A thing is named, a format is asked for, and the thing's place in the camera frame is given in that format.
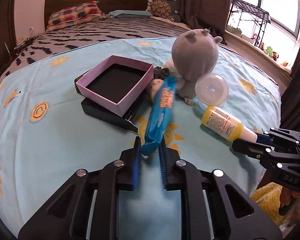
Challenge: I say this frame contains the purple gift box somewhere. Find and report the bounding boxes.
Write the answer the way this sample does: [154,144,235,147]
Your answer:
[76,55,154,117]

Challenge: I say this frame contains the dark brown curtain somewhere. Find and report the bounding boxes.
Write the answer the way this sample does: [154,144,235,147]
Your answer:
[177,0,231,38]

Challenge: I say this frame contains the black metal window rack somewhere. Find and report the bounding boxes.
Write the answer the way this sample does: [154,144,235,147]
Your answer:
[226,0,271,48]

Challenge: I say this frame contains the pink monkey plush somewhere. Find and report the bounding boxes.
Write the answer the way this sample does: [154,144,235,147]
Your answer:
[251,33,260,46]

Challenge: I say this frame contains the blue snack wrapper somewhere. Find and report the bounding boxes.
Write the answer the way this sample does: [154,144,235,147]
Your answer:
[141,76,178,156]

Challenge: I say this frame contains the yellow lotion bottle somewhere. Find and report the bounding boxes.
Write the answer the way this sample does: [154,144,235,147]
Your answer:
[201,106,257,142]

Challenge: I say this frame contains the black box lid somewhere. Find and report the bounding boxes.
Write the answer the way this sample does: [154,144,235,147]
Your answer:
[75,76,143,133]

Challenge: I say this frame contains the right dark curtain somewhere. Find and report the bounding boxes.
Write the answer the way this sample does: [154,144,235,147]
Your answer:
[280,48,300,132]

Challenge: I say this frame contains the brown patterned cushion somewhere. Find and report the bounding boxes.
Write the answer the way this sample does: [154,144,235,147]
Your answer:
[146,0,181,23]

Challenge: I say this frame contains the green frog plush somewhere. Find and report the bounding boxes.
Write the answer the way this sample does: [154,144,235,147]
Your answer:
[263,46,273,57]

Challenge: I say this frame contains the yellow fluffy rug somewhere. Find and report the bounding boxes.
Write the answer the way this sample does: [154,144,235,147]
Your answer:
[251,182,292,226]

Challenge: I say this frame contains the grey plush toy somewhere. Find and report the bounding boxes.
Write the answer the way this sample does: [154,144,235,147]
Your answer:
[162,29,223,106]

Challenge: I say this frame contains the dark knitted scrunchie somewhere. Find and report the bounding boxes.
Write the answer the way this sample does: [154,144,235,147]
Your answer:
[153,67,170,80]

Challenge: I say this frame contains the colourful checkered pillow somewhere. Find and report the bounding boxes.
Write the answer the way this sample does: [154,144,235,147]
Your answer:
[46,1,108,31]

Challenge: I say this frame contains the light blue cartoon sheet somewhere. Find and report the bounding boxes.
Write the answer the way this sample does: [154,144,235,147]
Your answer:
[0,38,281,239]

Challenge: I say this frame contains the teal flat pillow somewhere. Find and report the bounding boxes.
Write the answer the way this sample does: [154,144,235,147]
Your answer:
[107,10,152,18]

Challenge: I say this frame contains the white plastic cup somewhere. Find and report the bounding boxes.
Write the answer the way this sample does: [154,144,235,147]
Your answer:
[195,73,229,108]

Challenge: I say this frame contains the black zigzag patterned blanket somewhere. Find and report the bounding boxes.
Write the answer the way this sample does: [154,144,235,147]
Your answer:
[0,17,190,88]

